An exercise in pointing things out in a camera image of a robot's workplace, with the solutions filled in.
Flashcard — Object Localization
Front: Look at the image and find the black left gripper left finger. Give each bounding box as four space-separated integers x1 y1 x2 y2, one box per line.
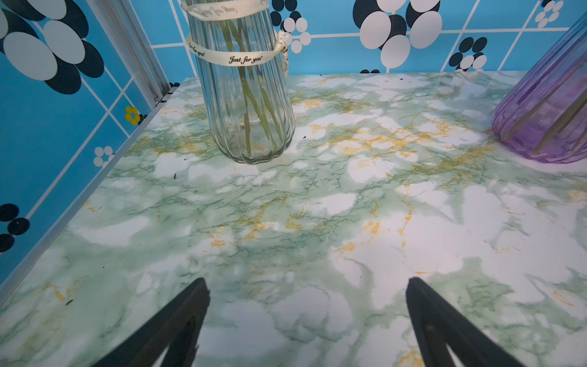
95 278 210 366

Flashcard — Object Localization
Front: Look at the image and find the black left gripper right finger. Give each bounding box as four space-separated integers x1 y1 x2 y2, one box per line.
406 277 522 366

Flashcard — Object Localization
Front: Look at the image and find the clear ribbed glass vase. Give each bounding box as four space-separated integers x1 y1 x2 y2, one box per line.
180 1 295 165

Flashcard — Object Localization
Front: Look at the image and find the purple blue glass vase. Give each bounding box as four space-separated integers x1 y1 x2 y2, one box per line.
492 15 586 164

